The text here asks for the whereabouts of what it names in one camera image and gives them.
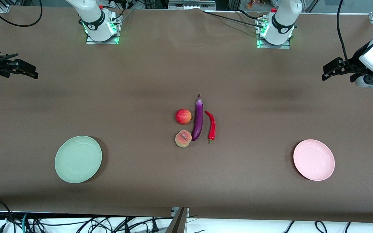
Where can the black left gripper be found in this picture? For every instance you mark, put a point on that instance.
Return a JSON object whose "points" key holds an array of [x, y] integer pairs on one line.
{"points": [[354, 61]]}

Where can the red chili pepper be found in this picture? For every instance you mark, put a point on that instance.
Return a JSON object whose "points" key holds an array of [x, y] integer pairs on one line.
{"points": [[212, 126]]}

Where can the long purple eggplant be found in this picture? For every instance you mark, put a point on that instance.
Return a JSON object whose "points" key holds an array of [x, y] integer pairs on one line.
{"points": [[198, 121]]}

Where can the red apple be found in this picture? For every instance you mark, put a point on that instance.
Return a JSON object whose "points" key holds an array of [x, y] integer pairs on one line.
{"points": [[183, 116]]}

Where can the pink yellow peach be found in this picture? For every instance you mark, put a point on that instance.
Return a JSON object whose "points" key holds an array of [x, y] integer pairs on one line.
{"points": [[183, 138]]}

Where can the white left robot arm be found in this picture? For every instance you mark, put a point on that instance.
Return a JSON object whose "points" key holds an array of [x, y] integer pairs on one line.
{"points": [[282, 22]]}

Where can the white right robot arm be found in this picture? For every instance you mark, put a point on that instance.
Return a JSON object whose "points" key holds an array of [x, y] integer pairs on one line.
{"points": [[93, 19]]}

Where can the round pale pink plate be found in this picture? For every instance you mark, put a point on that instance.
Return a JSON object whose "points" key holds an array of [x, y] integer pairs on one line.
{"points": [[313, 160]]}

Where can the round pale green plate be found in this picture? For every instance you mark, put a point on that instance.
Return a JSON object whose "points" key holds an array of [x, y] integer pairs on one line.
{"points": [[78, 159]]}

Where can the small orange objects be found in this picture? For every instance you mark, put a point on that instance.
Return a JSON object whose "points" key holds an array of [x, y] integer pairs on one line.
{"points": [[253, 4]]}

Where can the brown table cover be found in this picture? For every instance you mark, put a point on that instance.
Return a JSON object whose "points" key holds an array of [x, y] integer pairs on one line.
{"points": [[141, 81]]}

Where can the aluminium profile beam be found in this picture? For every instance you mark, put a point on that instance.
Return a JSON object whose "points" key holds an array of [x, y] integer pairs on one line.
{"points": [[177, 223]]}

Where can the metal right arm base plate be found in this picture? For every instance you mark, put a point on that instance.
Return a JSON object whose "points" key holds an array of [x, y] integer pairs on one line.
{"points": [[89, 41]]}

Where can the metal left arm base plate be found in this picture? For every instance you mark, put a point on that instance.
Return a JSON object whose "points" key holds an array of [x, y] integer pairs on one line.
{"points": [[261, 46]]}

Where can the metal frame bar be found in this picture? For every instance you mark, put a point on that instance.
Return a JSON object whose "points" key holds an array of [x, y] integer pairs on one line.
{"points": [[191, 4]]}

